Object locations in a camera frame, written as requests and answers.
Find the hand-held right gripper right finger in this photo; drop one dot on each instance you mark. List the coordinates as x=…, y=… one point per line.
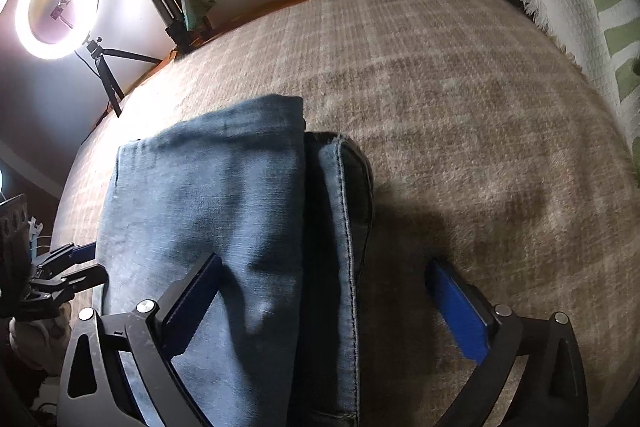
x=457, y=307

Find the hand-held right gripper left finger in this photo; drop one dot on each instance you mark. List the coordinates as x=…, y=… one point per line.
x=192, y=302

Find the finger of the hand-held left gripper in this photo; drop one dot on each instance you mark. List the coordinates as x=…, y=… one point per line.
x=65, y=254
x=85, y=277

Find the blue denim pants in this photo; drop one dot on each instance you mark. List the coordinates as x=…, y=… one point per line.
x=240, y=187

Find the white crumpled cloth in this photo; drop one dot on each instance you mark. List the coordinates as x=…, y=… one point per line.
x=35, y=342

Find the black tripod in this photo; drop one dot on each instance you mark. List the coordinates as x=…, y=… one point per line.
x=107, y=77

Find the black phone clamp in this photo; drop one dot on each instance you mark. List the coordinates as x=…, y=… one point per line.
x=62, y=7

